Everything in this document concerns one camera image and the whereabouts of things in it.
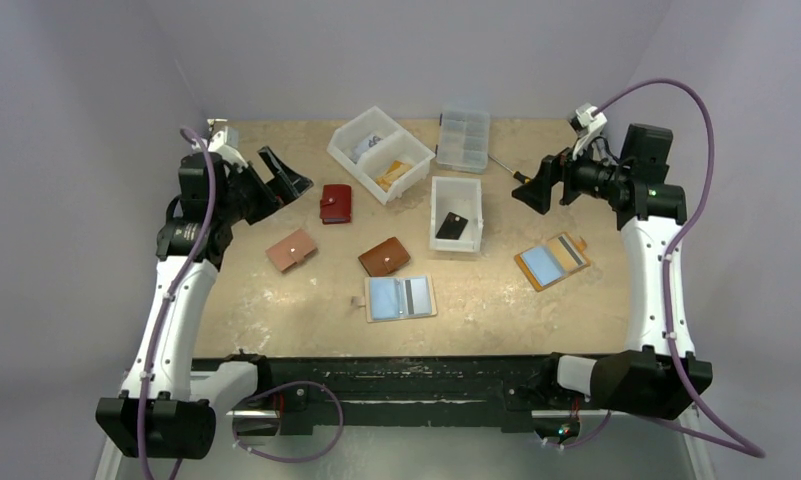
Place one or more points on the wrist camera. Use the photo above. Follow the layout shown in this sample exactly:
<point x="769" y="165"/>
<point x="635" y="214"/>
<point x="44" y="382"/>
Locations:
<point x="588" y="122"/>
<point x="225" y="143"/>

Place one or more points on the white divided bin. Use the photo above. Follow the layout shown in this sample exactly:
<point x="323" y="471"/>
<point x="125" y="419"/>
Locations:
<point x="397" y="144"/>

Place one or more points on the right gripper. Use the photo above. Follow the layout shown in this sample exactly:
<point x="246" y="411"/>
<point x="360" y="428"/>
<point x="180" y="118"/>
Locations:
<point x="565" y="177"/>

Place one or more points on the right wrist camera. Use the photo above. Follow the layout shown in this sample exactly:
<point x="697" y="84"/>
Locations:
<point x="588" y="122"/>

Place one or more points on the yellow item in bin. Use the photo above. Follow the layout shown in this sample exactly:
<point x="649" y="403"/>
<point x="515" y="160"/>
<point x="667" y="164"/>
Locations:
<point x="396" y="171"/>

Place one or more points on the white small bin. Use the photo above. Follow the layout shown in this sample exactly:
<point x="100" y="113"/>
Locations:
<point x="464" y="197"/>

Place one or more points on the silver credit card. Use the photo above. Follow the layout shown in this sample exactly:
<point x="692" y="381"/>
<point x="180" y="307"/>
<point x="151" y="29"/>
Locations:
<point x="364" y="145"/>

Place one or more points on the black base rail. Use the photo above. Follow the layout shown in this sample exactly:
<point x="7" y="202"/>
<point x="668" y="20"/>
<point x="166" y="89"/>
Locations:
<point x="511" y="393"/>

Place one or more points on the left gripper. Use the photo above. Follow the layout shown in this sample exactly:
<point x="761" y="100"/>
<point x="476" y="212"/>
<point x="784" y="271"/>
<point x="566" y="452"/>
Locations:
<point x="278" y="192"/>

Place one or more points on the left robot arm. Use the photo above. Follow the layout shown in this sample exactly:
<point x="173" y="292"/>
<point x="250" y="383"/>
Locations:
<point x="160" y="411"/>

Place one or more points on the red card holder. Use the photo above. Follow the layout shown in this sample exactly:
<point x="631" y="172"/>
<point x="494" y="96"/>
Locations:
<point x="336" y="204"/>

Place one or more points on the pink card holder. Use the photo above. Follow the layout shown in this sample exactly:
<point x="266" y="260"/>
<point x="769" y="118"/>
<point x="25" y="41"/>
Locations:
<point x="291" y="251"/>

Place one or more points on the clear compartment organizer box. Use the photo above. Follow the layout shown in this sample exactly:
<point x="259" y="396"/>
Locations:
<point x="463" y="143"/>

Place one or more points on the brown card holder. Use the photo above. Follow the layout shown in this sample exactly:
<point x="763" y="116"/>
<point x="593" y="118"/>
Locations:
<point x="385" y="258"/>

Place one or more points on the black credit card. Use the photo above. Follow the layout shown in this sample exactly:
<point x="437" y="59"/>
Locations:
<point x="452" y="227"/>

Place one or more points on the yellow black screwdriver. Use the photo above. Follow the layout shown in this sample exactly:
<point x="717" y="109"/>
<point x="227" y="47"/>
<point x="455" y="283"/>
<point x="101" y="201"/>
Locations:
<point x="515" y="174"/>

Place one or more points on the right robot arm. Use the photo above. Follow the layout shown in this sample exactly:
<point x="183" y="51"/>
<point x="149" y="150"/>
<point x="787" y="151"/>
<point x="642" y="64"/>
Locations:
<point x="657" y="374"/>

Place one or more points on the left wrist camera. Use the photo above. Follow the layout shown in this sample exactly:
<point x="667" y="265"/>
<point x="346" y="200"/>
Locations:
<point x="225" y="143"/>

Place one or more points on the tan card holder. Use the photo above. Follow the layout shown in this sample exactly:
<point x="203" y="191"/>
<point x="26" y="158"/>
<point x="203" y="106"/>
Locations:
<point x="555" y="260"/>

